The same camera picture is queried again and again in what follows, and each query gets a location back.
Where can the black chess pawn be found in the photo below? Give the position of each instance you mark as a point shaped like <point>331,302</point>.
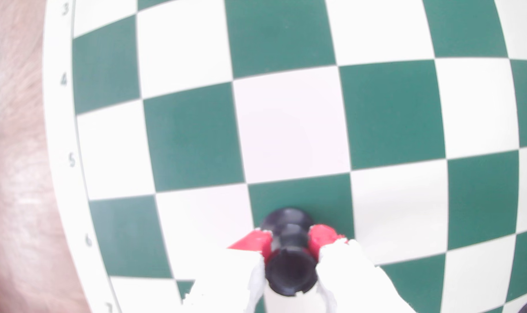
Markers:
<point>290,256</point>

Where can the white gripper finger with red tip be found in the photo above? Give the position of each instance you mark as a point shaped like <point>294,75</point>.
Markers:
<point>354,278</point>
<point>228,274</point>

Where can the green white chess mat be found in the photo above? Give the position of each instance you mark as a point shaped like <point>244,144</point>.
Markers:
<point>298,121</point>

